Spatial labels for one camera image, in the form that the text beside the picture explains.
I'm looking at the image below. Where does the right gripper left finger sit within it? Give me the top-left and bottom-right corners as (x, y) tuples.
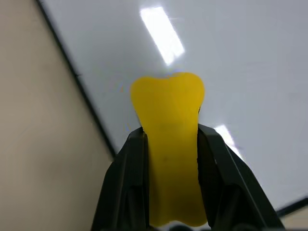
(92, 127), (151, 231)

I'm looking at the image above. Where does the black-framed whiteboard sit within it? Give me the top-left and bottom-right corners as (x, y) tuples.
(36, 0), (308, 217)

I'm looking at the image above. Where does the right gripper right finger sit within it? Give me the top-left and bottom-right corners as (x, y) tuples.
(197, 124), (284, 231)

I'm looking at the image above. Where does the yellow eraser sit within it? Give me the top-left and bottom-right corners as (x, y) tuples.
(130, 71), (208, 229)

